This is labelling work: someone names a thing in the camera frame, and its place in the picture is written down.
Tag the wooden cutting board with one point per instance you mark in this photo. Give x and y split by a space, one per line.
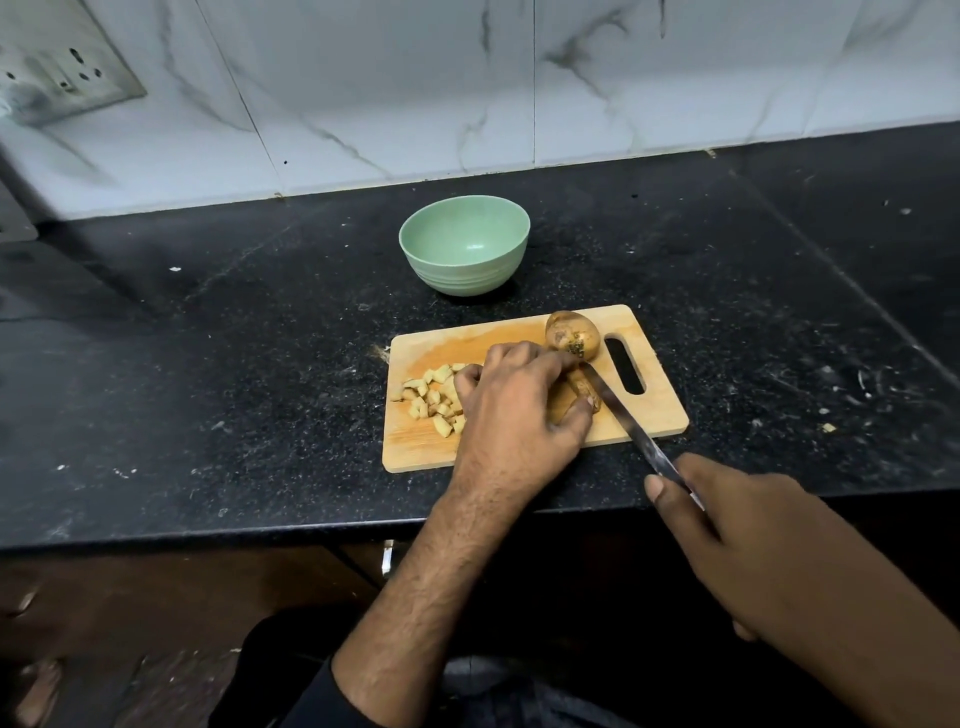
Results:
517 397

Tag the person's left hand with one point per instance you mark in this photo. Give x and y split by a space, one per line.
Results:
510 435

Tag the person's right thumb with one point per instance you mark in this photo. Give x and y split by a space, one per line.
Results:
664 499

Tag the person's dark clothing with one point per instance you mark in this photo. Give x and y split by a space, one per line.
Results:
390 690

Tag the whole brown potato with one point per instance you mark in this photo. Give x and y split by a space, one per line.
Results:
572 335

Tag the brown potato piece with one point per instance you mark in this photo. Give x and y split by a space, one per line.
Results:
579 390

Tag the green bowl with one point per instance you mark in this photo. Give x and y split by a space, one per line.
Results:
464 244

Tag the white wall socket plate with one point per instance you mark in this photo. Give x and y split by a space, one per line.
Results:
56 71

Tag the person's right hand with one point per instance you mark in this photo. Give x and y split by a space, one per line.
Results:
720 540

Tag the steel kitchen knife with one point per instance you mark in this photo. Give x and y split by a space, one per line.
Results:
634 427

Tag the person's right forearm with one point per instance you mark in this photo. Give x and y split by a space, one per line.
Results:
862 615

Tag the person's left thumb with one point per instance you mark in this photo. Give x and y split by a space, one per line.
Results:
576 415

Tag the person's left forearm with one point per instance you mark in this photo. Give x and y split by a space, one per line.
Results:
420 592

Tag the pile of diced potato pieces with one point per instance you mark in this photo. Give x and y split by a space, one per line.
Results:
435 400

